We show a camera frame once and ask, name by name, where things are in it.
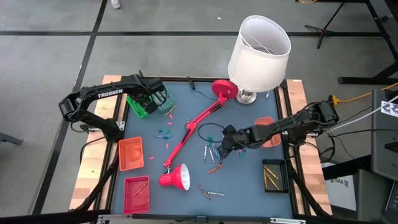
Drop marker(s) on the brown crayon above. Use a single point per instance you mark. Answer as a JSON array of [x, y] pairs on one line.
[[204, 192], [140, 188]]

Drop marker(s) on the person's foot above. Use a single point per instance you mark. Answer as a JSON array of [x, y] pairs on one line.
[[115, 3]]

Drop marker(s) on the teal plastic basket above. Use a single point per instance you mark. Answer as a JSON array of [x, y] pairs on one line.
[[169, 101]]

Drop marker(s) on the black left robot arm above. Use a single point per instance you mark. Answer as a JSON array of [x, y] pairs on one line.
[[84, 96]]

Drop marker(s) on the silver metal bracket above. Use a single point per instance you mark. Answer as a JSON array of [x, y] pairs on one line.
[[287, 221]]

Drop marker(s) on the wooden side board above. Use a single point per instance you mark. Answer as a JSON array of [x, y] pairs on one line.
[[314, 168], [93, 155]]

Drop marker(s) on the orange plastic basket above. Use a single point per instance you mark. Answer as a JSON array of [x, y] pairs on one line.
[[131, 154]]

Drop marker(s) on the black plastic basket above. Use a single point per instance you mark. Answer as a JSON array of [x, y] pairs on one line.
[[281, 175]]

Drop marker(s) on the black chair base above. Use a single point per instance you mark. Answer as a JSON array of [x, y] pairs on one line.
[[11, 139]]

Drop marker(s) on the dark laptop keyboard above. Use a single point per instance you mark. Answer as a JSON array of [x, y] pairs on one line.
[[392, 205]]

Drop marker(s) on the orange crayon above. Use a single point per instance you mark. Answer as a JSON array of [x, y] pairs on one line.
[[215, 168]]

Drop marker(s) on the red desk lamp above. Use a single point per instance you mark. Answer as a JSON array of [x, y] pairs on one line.
[[177, 178]]

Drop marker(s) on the grey cabinet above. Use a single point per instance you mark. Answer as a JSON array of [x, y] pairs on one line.
[[384, 149]]

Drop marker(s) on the black tripod stand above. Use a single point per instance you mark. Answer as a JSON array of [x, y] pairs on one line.
[[323, 30]]

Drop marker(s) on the white crayon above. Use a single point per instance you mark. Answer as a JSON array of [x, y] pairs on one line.
[[216, 193]]

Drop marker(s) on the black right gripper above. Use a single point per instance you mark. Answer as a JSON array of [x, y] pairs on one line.
[[236, 137]]

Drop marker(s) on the black beam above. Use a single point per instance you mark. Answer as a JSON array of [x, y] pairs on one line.
[[46, 217]]

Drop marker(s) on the black white marker tag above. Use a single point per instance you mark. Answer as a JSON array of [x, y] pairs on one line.
[[390, 109]]

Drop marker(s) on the white shade silver table lamp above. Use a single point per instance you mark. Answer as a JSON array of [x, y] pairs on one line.
[[258, 62]]

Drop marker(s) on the blue crayon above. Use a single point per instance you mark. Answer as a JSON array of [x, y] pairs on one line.
[[214, 148]]

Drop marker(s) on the orange cardboard tray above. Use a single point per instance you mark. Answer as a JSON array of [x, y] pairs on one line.
[[264, 120]]

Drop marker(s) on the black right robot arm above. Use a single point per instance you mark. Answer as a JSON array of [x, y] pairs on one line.
[[295, 123]]

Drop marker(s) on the green plastic basket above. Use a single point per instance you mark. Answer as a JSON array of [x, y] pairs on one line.
[[135, 107]]

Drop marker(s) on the black desk leg frame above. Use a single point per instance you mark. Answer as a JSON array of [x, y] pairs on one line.
[[357, 80]]

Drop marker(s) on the light grey box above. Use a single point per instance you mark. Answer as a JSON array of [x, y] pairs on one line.
[[339, 193]]

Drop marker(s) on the tan crayon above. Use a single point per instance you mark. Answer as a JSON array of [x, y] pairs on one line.
[[170, 110]]

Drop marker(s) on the teal crayon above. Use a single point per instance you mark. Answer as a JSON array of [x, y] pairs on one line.
[[163, 136], [219, 159]]

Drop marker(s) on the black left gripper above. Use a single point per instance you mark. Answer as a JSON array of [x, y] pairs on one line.
[[149, 88]]

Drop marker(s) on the yellow crayon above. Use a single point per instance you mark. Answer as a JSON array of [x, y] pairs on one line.
[[271, 172], [272, 181], [265, 181]]

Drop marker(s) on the dark grey box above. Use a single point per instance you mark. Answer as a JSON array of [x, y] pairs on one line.
[[373, 196]]

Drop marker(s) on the red plastic basket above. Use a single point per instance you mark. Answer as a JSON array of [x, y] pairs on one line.
[[136, 202]]

